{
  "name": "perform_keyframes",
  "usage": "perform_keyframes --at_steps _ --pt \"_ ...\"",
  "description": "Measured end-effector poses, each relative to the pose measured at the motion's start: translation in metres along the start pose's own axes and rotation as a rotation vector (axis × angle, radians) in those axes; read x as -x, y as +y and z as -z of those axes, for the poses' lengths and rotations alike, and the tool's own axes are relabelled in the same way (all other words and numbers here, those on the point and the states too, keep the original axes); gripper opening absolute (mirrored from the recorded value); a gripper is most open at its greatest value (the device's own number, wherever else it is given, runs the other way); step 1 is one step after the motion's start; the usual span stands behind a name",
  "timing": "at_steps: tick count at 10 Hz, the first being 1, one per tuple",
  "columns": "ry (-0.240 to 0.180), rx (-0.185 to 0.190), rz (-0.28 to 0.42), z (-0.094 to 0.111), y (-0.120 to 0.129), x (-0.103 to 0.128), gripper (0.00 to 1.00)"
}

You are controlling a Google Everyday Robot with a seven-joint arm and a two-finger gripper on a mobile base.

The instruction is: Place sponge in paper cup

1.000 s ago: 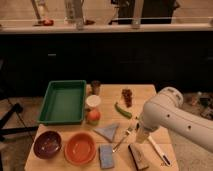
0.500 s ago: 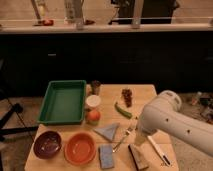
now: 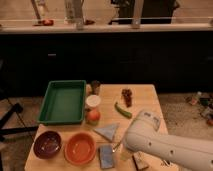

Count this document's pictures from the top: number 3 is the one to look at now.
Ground blue sponge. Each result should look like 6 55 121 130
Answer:
99 145 115 169

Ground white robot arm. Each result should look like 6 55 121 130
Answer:
122 111 213 171

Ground white paper cup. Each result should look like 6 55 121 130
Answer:
86 95 101 109

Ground orange tomato in cup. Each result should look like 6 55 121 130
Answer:
86 109 100 125

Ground bunch of dark grapes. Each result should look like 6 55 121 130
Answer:
122 89 132 107

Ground green chili pepper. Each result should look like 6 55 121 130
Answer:
114 102 132 119

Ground green plastic tray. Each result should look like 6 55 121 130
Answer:
38 80 86 125

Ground blue triangular cloth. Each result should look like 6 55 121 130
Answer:
93 123 119 142

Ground silver fork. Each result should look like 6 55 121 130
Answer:
112 141 121 153

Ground orange bowl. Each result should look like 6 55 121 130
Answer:
64 132 96 166

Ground wooden block brush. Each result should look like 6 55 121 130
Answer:
133 153 149 171

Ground purple bowl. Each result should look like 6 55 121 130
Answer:
33 131 62 159

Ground red object on counter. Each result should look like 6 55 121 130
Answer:
33 19 54 26

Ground black stand legs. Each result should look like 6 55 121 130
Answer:
0 103 38 141

